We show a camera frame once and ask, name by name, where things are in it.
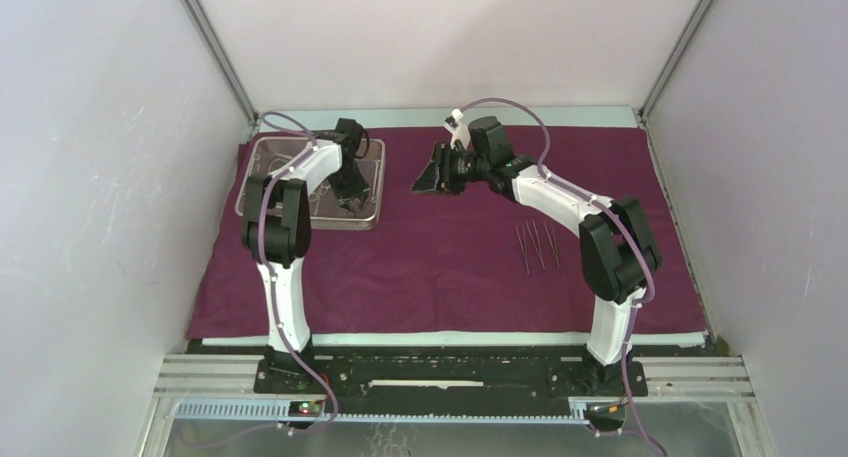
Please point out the metal mesh instrument tray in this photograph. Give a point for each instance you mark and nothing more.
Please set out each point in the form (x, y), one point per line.
(270, 152)

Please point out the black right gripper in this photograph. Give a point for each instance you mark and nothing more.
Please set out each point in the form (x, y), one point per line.
(436, 180)

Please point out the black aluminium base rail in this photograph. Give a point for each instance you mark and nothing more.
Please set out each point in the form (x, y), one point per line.
(513, 386)

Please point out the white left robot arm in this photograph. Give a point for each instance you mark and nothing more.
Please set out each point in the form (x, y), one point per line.
(276, 229)

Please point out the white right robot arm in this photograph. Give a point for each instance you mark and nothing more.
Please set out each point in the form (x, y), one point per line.
(618, 251)

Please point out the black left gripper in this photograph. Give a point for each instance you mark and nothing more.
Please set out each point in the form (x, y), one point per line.
(360, 189)

